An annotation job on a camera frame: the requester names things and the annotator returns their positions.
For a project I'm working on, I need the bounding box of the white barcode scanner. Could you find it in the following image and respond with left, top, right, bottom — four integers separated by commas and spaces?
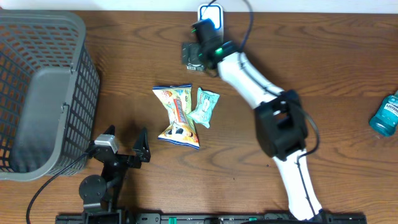
197, 3, 224, 32

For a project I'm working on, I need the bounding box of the green round-logo box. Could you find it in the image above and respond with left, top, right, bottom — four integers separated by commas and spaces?
186, 62, 205, 72

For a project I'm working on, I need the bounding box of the teal wet wipes pack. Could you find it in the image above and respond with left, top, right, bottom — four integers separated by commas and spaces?
188, 87, 220, 128

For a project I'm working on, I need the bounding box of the yellow snack bag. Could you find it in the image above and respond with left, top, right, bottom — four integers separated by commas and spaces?
152, 84, 200, 149

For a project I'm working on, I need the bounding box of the grey plastic shopping basket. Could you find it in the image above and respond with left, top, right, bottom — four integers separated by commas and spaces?
1, 10, 100, 182

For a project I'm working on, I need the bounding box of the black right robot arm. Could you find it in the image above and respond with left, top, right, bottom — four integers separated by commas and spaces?
182, 42, 322, 221

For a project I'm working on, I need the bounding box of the blue mouthwash bottle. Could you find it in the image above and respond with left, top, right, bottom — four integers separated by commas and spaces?
369, 92, 398, 137

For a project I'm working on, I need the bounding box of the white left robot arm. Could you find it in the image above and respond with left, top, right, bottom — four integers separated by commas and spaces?
79, 125, 151, 224

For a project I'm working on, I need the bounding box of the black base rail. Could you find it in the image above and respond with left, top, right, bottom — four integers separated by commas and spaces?
55, 212, 367, 224

